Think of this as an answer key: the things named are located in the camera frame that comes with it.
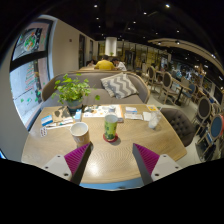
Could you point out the small blue white carton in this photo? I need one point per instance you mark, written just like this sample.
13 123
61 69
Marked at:
78 115

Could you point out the white marker pen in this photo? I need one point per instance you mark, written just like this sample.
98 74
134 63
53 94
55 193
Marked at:
60 124

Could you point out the clear plastic cup with straw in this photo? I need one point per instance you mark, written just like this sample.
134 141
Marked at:
154 121

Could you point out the small yellow packet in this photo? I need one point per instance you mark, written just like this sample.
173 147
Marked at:
152 108

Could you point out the white round column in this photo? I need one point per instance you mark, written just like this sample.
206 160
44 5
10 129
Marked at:
111 46

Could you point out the dark grey tufted armchair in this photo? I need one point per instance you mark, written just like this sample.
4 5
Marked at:
180 125

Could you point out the green potted plant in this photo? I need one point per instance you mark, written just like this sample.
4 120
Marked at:
71 90

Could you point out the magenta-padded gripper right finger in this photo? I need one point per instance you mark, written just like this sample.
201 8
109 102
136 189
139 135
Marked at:
148 160

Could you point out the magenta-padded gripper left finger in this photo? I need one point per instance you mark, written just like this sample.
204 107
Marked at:
75 160

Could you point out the flat blue box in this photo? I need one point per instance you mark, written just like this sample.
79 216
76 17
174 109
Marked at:
47 120

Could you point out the blue and white packet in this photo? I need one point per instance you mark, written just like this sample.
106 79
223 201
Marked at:
131 110

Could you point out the ceiling spotlights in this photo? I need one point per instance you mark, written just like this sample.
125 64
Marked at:
167 5

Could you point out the group of dining chairs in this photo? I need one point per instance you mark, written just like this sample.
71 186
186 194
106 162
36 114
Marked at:
166 85

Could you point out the flat round red coaster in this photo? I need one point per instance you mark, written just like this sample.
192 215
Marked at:
106 140

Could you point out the green-labelled clear drink bottle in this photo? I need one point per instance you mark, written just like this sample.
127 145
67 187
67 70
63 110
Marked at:
111 126

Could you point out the white box with orange edge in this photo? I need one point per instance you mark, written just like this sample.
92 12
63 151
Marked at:
120 111

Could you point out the grey white chevron cushion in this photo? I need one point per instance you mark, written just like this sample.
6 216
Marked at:
119 86

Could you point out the pill blister pack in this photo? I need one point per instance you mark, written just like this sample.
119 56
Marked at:
43 132

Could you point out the grey curved sofa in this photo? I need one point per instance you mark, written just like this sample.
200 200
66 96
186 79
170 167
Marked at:
93 80

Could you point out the white paper napkin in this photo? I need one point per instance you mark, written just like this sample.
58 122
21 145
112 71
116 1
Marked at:
147 116

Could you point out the person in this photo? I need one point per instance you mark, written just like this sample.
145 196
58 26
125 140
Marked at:
104 65
120 66

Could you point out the brown paper cup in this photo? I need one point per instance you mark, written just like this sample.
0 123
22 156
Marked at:
80 136

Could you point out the framed food poster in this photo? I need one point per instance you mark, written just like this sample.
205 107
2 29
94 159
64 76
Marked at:
30 41

